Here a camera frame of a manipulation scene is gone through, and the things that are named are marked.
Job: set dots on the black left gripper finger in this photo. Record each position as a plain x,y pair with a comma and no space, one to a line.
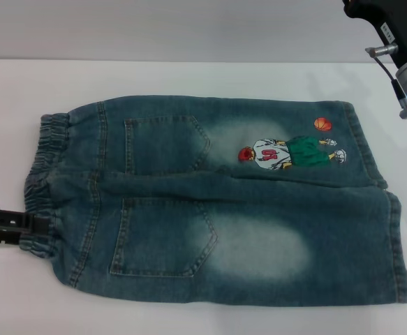
14,220
4,238

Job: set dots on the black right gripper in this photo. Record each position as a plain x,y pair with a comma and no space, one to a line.
403,21

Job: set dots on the blue denim shorts with embroidery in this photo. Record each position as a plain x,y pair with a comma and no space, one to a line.
252,227

